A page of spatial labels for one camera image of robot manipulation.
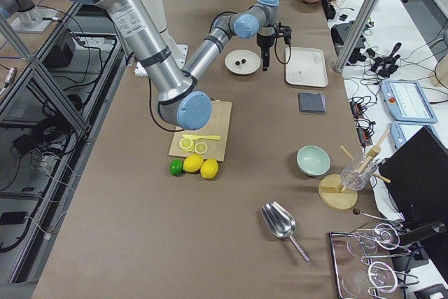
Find steel scoop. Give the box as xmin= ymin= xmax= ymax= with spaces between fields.
xmin=260 ymin=201 xmax=310 ymax=263

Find green lime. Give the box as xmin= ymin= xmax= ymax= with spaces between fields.
xmin=169 ymin=159 xmax=183 ymax=176

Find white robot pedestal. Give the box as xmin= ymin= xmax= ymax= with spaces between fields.
xmin=142 ymin=0 xmax=188 ymax=69

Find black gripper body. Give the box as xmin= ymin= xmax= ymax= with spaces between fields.
xmin=256 ymin=33 xmax=275 ymax=53

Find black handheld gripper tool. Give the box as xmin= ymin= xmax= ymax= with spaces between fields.
xmin=365 ymin=42 xmax=402 ymax=78

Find cream rectangular tray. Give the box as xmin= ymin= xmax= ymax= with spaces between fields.
xmin=285 ymin=47 xmax=328 ymax=88

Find grey folded cloth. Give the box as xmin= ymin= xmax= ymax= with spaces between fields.
xmin=298 ymin=92 xmax=326 ymax=114

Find round cream plate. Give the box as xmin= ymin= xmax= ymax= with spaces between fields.
xmin=225 ymin=50 xmax=261 ymax=76

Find lemon slice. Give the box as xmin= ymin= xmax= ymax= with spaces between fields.
xmin=178 ymin=137 xmax=195 ymax=152
xmin=194 ymin=142 xmax=208 ymax=155

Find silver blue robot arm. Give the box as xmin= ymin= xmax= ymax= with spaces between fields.
xmin=71 ymin=0 xmax=279 ymax=130
xmin=1 ymin=0 xmax=36 ymax=19

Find wire glass rack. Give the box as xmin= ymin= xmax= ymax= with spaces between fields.
xmin=328 ymin=221 xmax=448 ymax=299

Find blue teach pendant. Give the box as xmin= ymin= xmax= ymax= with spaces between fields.
xmin=390 ymin=120 xmax=438 ymax=149
xmin=380 ymin=79 xmax=438 ymax=124

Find glass cup on stand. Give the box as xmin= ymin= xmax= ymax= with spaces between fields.
xmin=341 ymin=153 xmax=378 ymax=190

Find wooden cup tree stand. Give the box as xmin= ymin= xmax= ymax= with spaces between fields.
xmin=318 ymin=130 xmax=391 ymax=210

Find aluminium frame post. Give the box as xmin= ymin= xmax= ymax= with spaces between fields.
xmin=334 ymin=0 xmax=379 ymax=73

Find mint green bowl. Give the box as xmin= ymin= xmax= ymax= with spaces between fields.
xmin=296 ymin=145 xmax=330 ymax=176

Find yellow lemon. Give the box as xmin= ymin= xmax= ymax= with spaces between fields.
xmin=200 ymin=158 xmax=219 ymax=179
xmin=183 ymin=154 xmax=204 ymax=173

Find yellow plastic knife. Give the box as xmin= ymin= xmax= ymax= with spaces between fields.
xmin=182 ymin=134 xmax=221 ymax=141

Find dark red cherries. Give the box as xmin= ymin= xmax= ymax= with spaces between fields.
xmin=234 ymin=58 xmax=246 ymax=69

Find bamboo cutting board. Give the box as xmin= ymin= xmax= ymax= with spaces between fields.
xmin=168 ymin=100 xmax=232 ymax=162

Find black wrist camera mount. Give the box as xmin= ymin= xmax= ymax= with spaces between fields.
xmin=274 ymin=22 xmax=292 ymax=46

